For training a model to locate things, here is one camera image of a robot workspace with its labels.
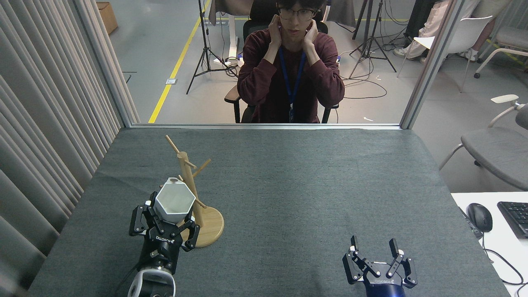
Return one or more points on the wooden cup rack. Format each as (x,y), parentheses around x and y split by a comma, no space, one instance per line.
(212,227)

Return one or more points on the grey chair with white frame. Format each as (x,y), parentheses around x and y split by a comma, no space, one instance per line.
(511,39)

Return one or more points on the black tripod stand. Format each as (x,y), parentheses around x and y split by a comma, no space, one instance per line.
(371,41)
(203,49)

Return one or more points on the white hexagonal cup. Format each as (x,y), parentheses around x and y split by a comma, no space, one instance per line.
(175,202)

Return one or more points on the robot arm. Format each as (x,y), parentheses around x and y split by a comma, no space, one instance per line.
(150,286)

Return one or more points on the white standing desk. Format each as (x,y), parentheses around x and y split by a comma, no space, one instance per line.
(232,29)

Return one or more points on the black office chair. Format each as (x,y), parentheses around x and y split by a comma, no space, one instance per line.
(232,97)

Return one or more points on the black computer mouse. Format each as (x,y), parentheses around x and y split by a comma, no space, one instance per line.
(479,216)

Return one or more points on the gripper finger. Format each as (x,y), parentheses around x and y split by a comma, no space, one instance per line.
(350,268)
(409,272)
(190,235)
(138,222)

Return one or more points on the black glasses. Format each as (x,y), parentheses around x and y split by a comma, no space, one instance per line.
(303,15)

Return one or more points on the silver table edge bar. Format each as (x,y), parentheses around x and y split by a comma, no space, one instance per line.
(198,125)

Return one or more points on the white plastic chair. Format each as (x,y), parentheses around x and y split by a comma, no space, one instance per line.
(470,35)

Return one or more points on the beige pleated curtain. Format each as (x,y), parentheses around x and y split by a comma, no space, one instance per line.
(41,123)

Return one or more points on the silver metal post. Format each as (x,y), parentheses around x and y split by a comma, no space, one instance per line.
(431,62)

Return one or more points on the grey chair with white armrest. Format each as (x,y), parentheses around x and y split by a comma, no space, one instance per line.
(495,152)

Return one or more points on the black keyboard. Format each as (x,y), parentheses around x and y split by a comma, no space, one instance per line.
(515,216)

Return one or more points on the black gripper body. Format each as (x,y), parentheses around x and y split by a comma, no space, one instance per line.
(163,251)
(385,286)

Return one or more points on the person's right hand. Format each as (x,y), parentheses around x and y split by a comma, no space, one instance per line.
(275,29)

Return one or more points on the person in pale trousers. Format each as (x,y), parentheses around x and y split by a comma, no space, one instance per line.
(433,20)

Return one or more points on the cardboard box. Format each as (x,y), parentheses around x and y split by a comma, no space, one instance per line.
(107,16)

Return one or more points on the person's left hand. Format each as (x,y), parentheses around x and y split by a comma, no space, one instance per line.
(311,33)

